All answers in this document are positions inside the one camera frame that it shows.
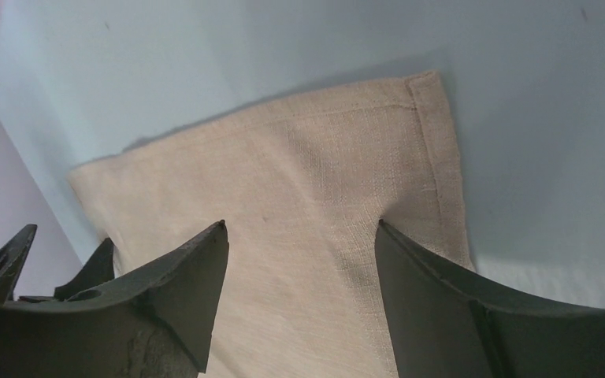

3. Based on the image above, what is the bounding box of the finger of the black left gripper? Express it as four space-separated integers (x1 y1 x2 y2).
0 224 38 304
54 238 115 300

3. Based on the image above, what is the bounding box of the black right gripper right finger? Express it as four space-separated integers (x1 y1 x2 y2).
374 221 605 377

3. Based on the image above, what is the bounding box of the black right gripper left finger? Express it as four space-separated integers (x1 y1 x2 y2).
0 221 229 377

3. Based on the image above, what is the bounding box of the beige cloth napkin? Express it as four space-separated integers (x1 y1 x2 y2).
68 71 473 377

